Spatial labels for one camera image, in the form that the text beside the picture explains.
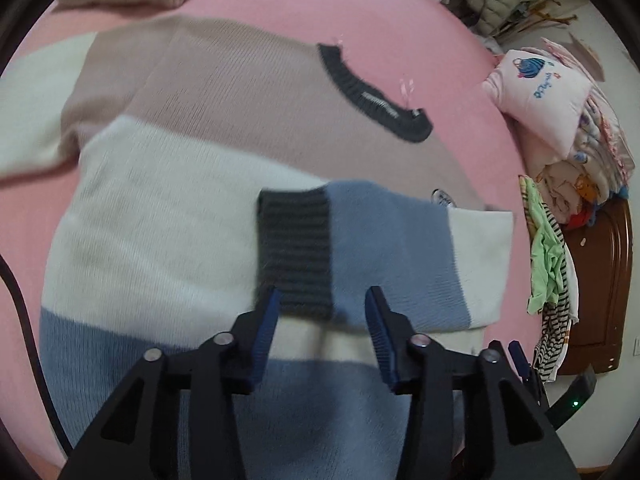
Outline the pink cartoon pillow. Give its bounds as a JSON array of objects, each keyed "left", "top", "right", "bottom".
[{"left": 483, "top": 50, "right": 593, "bottom": 158}]

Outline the black white striped garment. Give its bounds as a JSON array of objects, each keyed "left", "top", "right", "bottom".
[{"left": 529, "top": 199, "right": 582, "bottom": 385}]

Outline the pink bed blanket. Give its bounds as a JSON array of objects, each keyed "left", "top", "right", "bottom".
[{"left": 0, "top": 0, "right": 544, "bottom": 470}]

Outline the wooden headboard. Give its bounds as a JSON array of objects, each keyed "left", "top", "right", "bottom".
[{"left": 559, "top": 198, "right": 632, "bottom": 376}]

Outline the black cable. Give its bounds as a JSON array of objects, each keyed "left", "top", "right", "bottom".
[{"left": 0, "top": 253, "right": 74, "bottom": 456}]

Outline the wooden coat rack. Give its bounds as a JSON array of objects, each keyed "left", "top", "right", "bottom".
[{"left": 498, "top": 0, "right": 578, "bottom": 36}]

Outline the striped knit children's sweater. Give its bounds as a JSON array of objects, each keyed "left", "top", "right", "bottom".
[{"left": 1, "top": 15, "right": 513, "bottom": 479}]

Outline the stack of folded quilts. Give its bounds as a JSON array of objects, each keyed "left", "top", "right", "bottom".
[{"left": 521, "top": 38, "right": 634, "bottom": 230}]

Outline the green small garment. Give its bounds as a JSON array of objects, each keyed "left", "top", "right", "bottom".
[{"left": 518, "top": 174, "right": 566, "bottom": 314}]

